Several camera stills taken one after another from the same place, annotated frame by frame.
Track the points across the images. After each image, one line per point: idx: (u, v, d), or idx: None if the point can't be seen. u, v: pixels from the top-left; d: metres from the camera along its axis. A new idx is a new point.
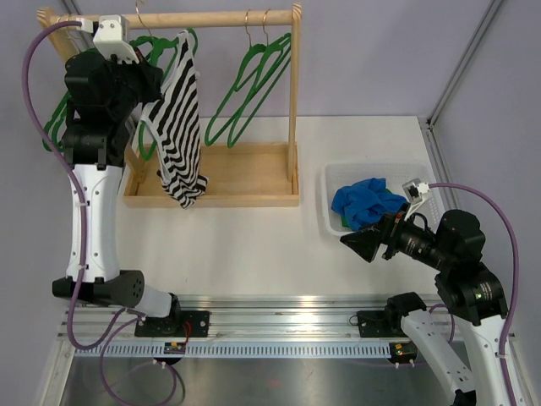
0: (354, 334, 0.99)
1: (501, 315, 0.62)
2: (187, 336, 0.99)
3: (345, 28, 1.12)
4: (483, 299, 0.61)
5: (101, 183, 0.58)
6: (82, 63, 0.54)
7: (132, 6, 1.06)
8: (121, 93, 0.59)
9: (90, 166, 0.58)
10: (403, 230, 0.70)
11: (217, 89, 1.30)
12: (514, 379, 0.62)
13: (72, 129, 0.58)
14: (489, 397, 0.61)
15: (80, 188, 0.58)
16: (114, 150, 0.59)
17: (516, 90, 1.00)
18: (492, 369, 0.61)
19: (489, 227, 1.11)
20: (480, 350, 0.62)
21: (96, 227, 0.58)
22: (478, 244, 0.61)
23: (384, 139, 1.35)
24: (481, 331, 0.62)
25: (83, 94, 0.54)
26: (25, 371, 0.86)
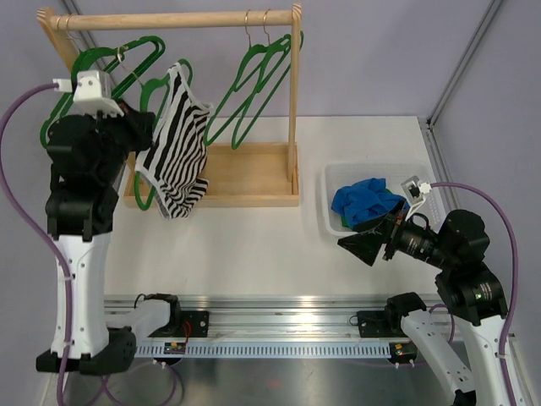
0: (354, 334, 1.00)
1: (501, 315, 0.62)
2: (187, 336, 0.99)
3: (345, 28, 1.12)
4: (483, 299, 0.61)
5: (87, 254, 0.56)
6: (64, 130, 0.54)
7: (132, 6, 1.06)
8: (109, 154, 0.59)
9: (74, 237, 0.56)
10: (406, 231, 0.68)
11: (217, 89, 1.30)
12: (513, 377, 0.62)
13: (55, 197, 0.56)
14: (489, 397, 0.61)
15: (64, 260, 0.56)
16: (101, 217, 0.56)
17: (516, 90, 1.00)
18: (492, 368, 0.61)
19: (490, 227, 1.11)
20: (479, 350, 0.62)
21: (83, 301, 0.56)
22: (482, 248, 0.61)
23: (384, 139, 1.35)
24: (480, 330, 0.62)
25: (68, 162, 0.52)
26: (25, 371, 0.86)
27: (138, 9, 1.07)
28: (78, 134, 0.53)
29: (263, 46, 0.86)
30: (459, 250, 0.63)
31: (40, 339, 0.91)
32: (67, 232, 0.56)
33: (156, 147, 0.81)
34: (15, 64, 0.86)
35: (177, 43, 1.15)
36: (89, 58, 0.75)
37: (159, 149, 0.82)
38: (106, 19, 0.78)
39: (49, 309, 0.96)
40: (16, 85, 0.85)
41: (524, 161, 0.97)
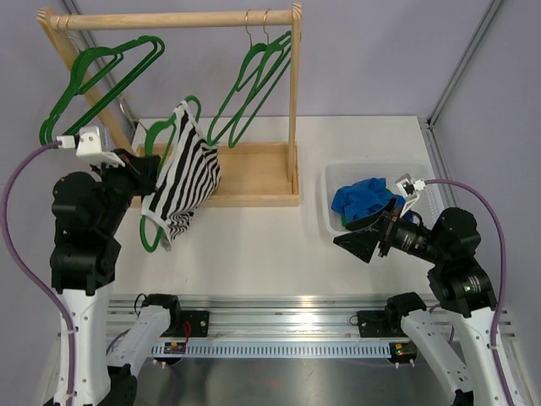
0: (354, 334, 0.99)
1: (491, 306, 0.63)
2: (187, 336, 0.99)
3: (345, 28, 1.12)
4: (472, 291, 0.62)
5: (90, 307, 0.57)
6: (68, 189, 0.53)
7: (132, 6, 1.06)
8: (111, 208, 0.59)
9: (78, 290, 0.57)
10: (400, 227, 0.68)
11: (217, 89, 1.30)
12: (507, 370, 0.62)
13: (60, 249, 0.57)
14: (483, 391, 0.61)
15: (68, 315, 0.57)
16: (103, 271, 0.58)
17: (516, 90, 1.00)
18: (484, 360, 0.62)
19: (490, 227, 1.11)
20: (472, 342, 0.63)
21: (85, 354, 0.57)
22: (472, 244, 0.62)
23: (384, 139, 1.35)
24: (472, 321, 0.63)
25: (71, 221, 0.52)
26: (25, 371, 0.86)
27: (138, 9, 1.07)
28: (81, 191, 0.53)
29: (263, 46, 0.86)
30: (451, 248, 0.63)
31: (40, 339, 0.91)
32: (69, 286, 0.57)
33: (166, 187, 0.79)
34: (15, 63, 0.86)
35: (177, 43, 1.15)
36: (87, 58, 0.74)
37: (168, 189, 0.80)
38: (106, 19, 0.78)
39: (50, 309, 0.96)
40: (16, 85, 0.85)
41: (525, 161, 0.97)
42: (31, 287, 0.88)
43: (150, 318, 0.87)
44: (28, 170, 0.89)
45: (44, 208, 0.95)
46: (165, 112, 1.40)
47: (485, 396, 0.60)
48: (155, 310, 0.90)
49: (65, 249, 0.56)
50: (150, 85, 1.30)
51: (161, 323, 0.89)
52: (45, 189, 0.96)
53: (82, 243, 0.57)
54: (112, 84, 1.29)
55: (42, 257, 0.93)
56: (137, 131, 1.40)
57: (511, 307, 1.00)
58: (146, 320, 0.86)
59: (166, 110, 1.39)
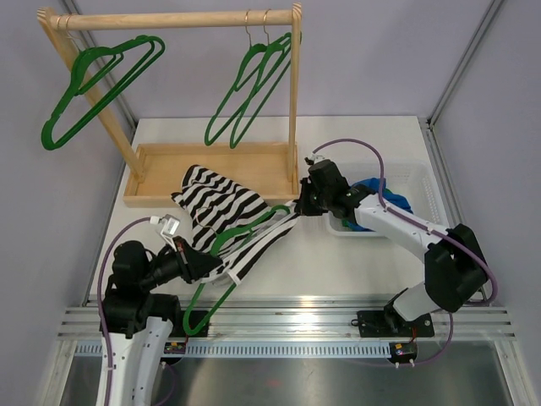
0: (354, 334, 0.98)
1: (373, 192, 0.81)
2: (187, 337, 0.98)
3: (345, 29, 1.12)
4: (356, 195, 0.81)
5: (127, 349, 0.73)
6: (128, 250, 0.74)
7: (132, 6, 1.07)
8: (151, 275, 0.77)
9: (121, 333, 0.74)
10: (305, 192, 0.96)
11: (217, 89, 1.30)
12: (408, 215, 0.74)
13: (108, 299, 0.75)
14: (406, 238, 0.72)
15: (110, 353, 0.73)
16: (140, 318, 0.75)
17: (516, 90, 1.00)
18: (394, 221, 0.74)
19: (489, 227, 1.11)
20: (378, 219, 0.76)
21: (120, 387, 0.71)
22: (336, 172, 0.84)
23: (385, 139, 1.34)
24: (364, 205, 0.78)
25: (122, 275, 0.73)
26: (25, 370, 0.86)
27: (137, 9, 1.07)
28: (134, 255, 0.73)
29: (263, 46, 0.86)
30: (324, 181, 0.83)
31: (40, 339, 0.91)
32: (115, 330, 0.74)
33: (244, 253, 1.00)
34: (16, 63, 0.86)
35: (177, 43, 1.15)
36: (87, 58, 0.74)
37: (247, 256, 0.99)
38: (106, 19, 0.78)
39: (50, 309, 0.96)
40: (16, 85, 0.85)
41: (524, 161, 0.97)
42: (30, 287, 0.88)
43: (153, 337, 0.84)
44: (29, 170, 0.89)
45: (45, 207, 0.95)
46: (166, 112, 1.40)
47: (410, 239, 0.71)
48: (155, 325, 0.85)
49: (116, 296, 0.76)
50: (150, 86, 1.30)
51: (161, 338, 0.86)
52: (45, 188, 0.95)
53: (127, 297, 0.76)
54: (112, 84, 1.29)
55: (41, 257, 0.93)
56: (136, 131, 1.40)
57: (509, 309, 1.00)
58: (148, 342, 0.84)
59: (166, 110, 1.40)
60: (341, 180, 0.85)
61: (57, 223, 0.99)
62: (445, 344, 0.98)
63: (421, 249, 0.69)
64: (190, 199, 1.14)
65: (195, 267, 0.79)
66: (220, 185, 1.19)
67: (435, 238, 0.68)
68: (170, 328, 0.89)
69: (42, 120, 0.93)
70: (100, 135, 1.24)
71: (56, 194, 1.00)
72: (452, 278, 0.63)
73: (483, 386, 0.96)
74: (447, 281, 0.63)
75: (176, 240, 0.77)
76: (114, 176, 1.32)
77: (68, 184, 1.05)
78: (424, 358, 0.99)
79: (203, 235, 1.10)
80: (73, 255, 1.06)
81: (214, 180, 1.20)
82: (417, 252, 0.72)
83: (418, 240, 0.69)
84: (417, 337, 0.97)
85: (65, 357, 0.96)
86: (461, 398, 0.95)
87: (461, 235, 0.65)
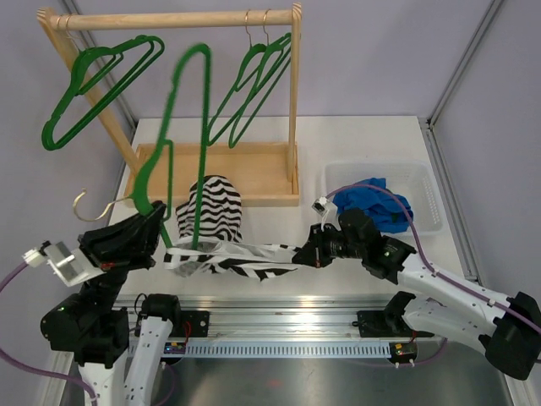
0: (354, 334, 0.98)
1: (412, 250, 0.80)
2: (187, 337, 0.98)
3: (345, 29, 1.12)
4: (394, 255, 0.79)
5: (109, 377, 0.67)
6: (58, 334, 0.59)
7: (132, 7, 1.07)
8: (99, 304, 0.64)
9: (98, 364, 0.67)
10: (321, 239, 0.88)
11: (217, 89, 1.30)
12: (456, 278, 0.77)
13: None
14: (462, 308, 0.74)
15: (90, 383, 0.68)
16: (118, 344, 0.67)
17: (516, 89, 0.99)
18: (445, 288, 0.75)
19: (489, 227, 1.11)
20: (425, 283, 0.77)
21: None
22: (371, 225, 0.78)
23: (385, 139, 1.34)
24: (411, 269, 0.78)
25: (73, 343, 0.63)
26: (25, 370, 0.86)
27: (138, 9, 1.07)
28: (72, 338, 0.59)
29: (263, 46, 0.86)
30: (360, 237, 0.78)
31: (40, 338, 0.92)
32: (90, 359, 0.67)
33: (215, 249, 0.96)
34: (16, 63, 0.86)
35: (177, 43, 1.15)
36: (87, 58, 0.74)
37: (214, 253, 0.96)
38: (106, 19, 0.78)
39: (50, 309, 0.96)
40: (16, 85, 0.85)
41: (524, 161, 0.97)
42: (30, 286, 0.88)
43: (153, 337, 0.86)
44: (28, 169, 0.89)
45: (44, 207, 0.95)
46: (165, 112, 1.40)
47: (468, 310, 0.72)
48: (155, 324, 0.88)
49: None
50: (149, 86, 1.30)
51: (161, 338, 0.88)
52: (45, 188, 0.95)
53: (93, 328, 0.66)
54: (112, 84, 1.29)
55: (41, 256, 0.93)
56: (136, 131, 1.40)
57: None
58: (148, 342, 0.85)
59: (166, 110, 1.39)
60: (376, 233, 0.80)
61: (56, 223, 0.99)
62: (445, 344, 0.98)
63: (485, 323, 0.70)
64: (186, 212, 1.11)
65: (142, 251, 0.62)
66: (225, 205, 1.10)
67: (498, 309, 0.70)
68: (171, 326, 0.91)
69: (42, 120, 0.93)
70: (100, 135, 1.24)
71: (56, 194, 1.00)
72: (521, 350, 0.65)
73: (484, 385, 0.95)
74: (515, 353, 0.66)
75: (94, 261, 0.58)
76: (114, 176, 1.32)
77: (68, 185, 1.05)
78: (424, 357, 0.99)
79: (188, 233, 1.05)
80: None
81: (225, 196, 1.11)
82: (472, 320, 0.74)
83: (482, 315, 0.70)
84: (416, 337, 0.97)
85: (65, 356, 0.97)
86: (461, 397, 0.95)
87: (523, 306, 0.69)
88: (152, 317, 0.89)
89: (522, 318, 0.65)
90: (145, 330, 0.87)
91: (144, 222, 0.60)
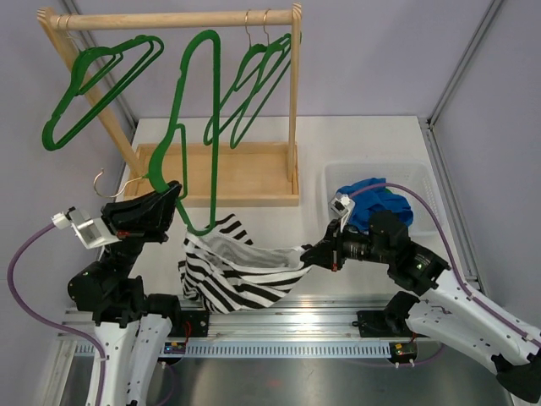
0: (354, 334, 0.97)
1: (446, 267, 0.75)
2: (187, 337, 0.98)
3: (346, 29, 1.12)
4: (426, 269, 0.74)
5: (121, 338, 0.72)
6: (84, 296, 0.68)
7: (132, 6, 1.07)
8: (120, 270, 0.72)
9: (113, 325, 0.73)
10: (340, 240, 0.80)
11: (217, 89, 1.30)
12: (492, 306, 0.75)
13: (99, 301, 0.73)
14: (495, 338, 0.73)
15: (102, 343, 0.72)
16: (135, 308, 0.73)
17: (515, 90, 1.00)
18: (480, 314, 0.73)
19: (489, 227, 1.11)
20: (459, 305, 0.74)
21: (113, 375, 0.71)
22: (404, 233, 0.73)
23: (385, 139, 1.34)
24: (444, 289, 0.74)
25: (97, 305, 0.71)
26: (25, 371, 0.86)
27: (138, 9, 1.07)
28: (93, 299, 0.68)
29: (263, 46, 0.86)
30: (391, 244, 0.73)
31: (40, 338, 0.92)
32: (107, 320, 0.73)
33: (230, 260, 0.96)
34: (16, 63, 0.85)
35: (177, 43, 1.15)
36: (88, 58, 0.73)
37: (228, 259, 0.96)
38: (106, 19, 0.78)
39: (50, 309, 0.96)
40: (16, 85, 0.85)
41: (524, 161, 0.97)
42: (30, 288, 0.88)
43: (152, 333, 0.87)
44: (28, 169, 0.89)
45: (45, 207, 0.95)
46: (165, 112, 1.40)
47: (501, 341, 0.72)
48: (155, 321, 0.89)
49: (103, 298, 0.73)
50: (150, 86, 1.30)
51: (161, 336, 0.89)
52: (45, 188, 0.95)
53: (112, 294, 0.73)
54: (112, 84, 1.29)
55: (43, 257, 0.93)
56: (136, 131, 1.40)
57: (506, 307, 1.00)
58: (147, 337, 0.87)
59: (166, 110, 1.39)
60: (407, 239, 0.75)
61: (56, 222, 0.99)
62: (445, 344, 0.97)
63: (515, 354, 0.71)
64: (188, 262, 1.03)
65: (156, 227, 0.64)
66: None
67: (532, 345, 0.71)
68: (170, 326, 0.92)
69: (42, 120, 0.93)
70: (100, 135, 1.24)
71: (57, 194, 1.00)
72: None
73: (483, 385, 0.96)
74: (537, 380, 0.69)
75: (114, 230, 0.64)
76: (114, 176, 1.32)
77: (68, 185, 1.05)
78: (424, 358, 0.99)
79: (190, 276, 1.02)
80: (73, 255, 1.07)
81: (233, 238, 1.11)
82: (498, 347, 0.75)
83: (516, 348, 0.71)
84: (416, 337, 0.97)
85: (65, 356, 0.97)
86: (461, 397, 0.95)
87: None
88: (151, 314, 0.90)
89: None
90: (145, 326, 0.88)
91: (160, 197, 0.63)
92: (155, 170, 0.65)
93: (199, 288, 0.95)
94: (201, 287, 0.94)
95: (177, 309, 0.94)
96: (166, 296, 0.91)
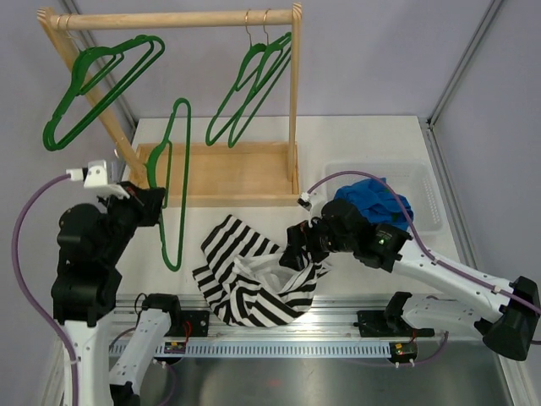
0: (354, 334, 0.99)
1: (408, 238, 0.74)
2: (187, 336, 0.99)
3: (346, 28, 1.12)
4: (390, 241, 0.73)
5: (91, 338, 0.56)
6: (75, 218, 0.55)
7: (132, 5, 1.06)
8: (114, 239, 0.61)
9: (80, 320, 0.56)
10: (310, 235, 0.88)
11: (217, 88, 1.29)
12: (459, 266, 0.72)
13: (62, 279, 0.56)
14: (466, 296, 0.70)
15: (70, 344, 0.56)
16: (103, 302, 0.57)
17: (516, 88, 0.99)
18: (446, 276, 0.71)
19: (489, 227, 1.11)
20: (426, 271, 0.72)
21: (88, 381, 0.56)
22: (355, 212, 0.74)
23: (384, 139, 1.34)
24: (408, 257, 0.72)
25: (73, 252, 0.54)
26: (25, 370, 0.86)
27: (138, 9, 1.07)
28: (84, 225, 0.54)
29: (263, 46, 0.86)
30: (347, 227, 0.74)
31: (40, 338, 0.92)
32: (72, 316, 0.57)
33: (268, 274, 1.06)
34: (16, 63, 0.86)
35: (177, 42, 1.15)
36: (88, 58, 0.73)
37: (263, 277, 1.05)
38: (106, 19, 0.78)
39: (49, 309, 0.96)
40: (16, 84, 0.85)
41: (524, 161, 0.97)
42: (29, 287, 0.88)
43: (152, 325, 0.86)
44: (27, 169, 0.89)
45: (44, 207, 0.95)
46: (166, 112, 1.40)
47: (472, 299, 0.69)
48: (155, 315, 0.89)
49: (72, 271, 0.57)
50: (150, 86, 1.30)
51: (161, 328, 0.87)
52: (44, 188, 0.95)
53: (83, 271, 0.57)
54: (112, 84, 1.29)
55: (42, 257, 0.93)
56: (136, 131, 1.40)
57: None
58: (147, 328, 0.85)
59: (166, 110, 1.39)
60: (363, 220, 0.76)
61: (56, 222, 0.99)
62: (445, 343, 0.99)
63: (489, 311, 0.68)
64: (208, 280, 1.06)
65: (151, 209, 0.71)
66: (248, 249, 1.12)
67: (504, 297, 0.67)
68: (169, 323, 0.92)
69: (42, 120, 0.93)
70: (100, 135, 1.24)
71: (56, 193, 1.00)
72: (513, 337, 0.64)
73: (484, 386, 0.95)
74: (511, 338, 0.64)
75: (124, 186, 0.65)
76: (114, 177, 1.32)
77: (68, 185, 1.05)
78: (424, 358, 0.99)
79: (210, 281, 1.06)
80: None
81: (243, 242, 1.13)
82: (473, 307, 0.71)
83: (488, 303, 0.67)
84: (416, 337, 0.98)
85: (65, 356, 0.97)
86: (461, 398, 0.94)
87: (526, 290, 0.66)
88: (150, 309, 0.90)
89: (526, 304, 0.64)
90: (144, 319, 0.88)
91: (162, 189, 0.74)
92: (152, 169, 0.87)
93: (252, 315, 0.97)
94: (255, 310, 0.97)
95: (177, 310, 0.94)
96: (166, 297, 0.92)
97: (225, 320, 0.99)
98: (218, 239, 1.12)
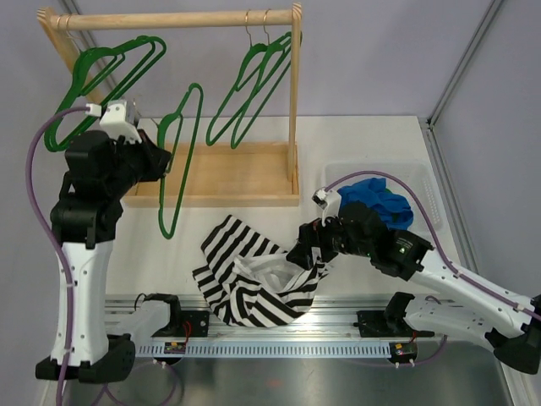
0: (354, 334, 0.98)
1: (431, 248, 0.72)
2: (187, 336, 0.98)
3: (346, 29, 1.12)
4: (411, 250, 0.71)
5: (90, 260, 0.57)
6: (84, 139, 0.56)
7: (132, 6, 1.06)
8: (120, 172, 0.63)
9: (79, 244, 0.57)
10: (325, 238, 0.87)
11: (217, 88, 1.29)
12: (482, 281, 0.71)
13: (62, 202, 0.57)
14: (488, 312, 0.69)
15: (68, 267, 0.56)
16: (103, 225, 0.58)
17: (515, 89, 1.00)
18: (470, 291, 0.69)
19: (489, 227, 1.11)
20: (449, 286, 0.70)
21: (84, 306, 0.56)
22: (374, 218, 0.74)
23: (384, 139, 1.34)
24: (431, 270, 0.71)
25: (79, 168, 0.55)
26: (25, 371, 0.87)
27: (138, 9, 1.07)
28: (95, 143, 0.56)
29: (263, 46, 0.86)
30: (365, 232, 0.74)
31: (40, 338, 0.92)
32: (71, 238, 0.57)
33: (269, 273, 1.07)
34: (16, 64, 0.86)
35: (177, 43, 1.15)
36: (89, 58, 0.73)
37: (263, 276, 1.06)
38: (106, 19, 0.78)
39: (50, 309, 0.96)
40: (16, 85, 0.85)
41: (524, 161, 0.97)
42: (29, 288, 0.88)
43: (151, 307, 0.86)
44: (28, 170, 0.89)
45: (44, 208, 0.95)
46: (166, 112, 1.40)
47: (494, 315, 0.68)
48: (154, 303, 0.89)
49: (76, 199, 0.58)
50: (150, 86, 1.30)
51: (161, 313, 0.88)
52: (45, 189, 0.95)
53: (85, 193, 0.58)
54: (112, 84, 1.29)
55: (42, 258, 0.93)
56: None
57: None
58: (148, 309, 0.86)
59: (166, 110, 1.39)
60: (381, 226, 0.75)
61: None
62: (445, 343, 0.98)
63: (510, 329, 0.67)
64: (208, 280, 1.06)
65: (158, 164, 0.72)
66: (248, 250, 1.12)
67: (525, 315, 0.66)
68: (166, 320, 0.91)
69: (42, 121, 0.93)
70: None
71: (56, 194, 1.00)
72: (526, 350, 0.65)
73: (483, 386, 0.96)
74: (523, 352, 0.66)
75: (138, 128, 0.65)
76: None
77: None
78: (424, 358, 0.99)
79: (210, 282, 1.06)
80: None
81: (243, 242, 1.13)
82: (493, 322, 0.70)
83: (510, 321, 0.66)
84: (417, 337, 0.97)
85: None
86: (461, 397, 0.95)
87: None
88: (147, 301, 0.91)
89: None
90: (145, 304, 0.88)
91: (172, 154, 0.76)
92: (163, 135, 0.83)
93: (252, 315, 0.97)
94: (255, 310, 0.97)
95: (177, 308, 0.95)
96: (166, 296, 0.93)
97: (225, 320, 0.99)
98: (218, 239, 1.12)
